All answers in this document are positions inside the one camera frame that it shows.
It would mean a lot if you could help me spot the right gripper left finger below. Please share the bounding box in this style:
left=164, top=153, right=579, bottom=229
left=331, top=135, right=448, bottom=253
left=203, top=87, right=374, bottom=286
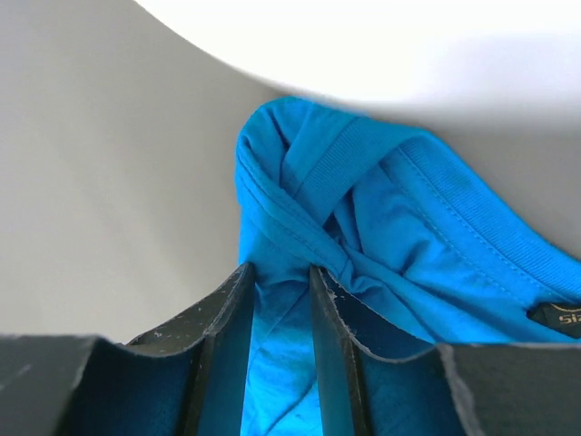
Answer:
left=1, top=263, right=254, bottom=435

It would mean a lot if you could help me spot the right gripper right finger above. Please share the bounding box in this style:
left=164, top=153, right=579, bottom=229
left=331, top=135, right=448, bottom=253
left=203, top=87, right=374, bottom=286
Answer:
left=310, top=266, right=580, bottom=435

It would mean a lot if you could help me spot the blue t shirt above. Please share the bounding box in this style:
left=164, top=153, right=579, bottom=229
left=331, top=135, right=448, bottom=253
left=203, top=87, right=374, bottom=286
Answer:
left=236, top=97, right=580, bottom=435

